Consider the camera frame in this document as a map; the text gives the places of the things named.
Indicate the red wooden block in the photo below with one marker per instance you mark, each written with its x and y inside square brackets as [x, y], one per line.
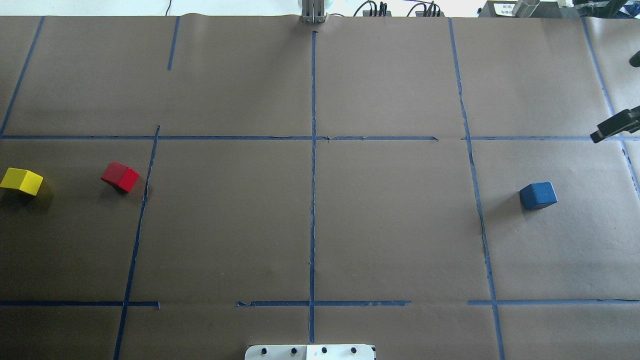
[123, 178]

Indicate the blue wooden block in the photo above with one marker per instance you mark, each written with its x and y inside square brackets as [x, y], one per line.
[536, 196]

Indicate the yellow wooden block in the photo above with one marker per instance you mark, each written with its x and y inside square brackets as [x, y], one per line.
[22, 180]

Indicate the black box under cup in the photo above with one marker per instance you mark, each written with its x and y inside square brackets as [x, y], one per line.
[505, 9]

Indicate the aluminium frame post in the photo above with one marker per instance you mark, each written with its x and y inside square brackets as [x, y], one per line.
[313, 11]

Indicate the white mounting base plate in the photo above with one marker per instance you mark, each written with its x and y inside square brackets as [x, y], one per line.
[311, 352]

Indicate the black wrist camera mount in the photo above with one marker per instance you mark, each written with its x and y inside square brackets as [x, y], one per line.
[627, 120]

